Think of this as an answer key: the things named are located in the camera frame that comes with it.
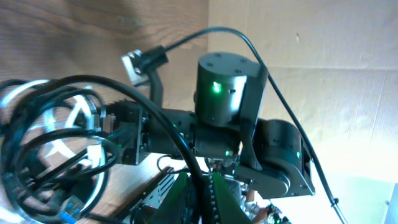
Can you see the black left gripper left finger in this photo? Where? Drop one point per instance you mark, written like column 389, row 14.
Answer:
column 180, row 205

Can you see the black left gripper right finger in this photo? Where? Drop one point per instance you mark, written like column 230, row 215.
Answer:
column 220, row 206

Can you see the cardboard panel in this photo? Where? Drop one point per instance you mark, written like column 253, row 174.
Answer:
column 335, row 62

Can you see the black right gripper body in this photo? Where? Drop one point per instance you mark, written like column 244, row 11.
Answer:
column 124, row 124

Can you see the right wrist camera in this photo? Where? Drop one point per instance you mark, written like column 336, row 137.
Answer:
column 131, row 64

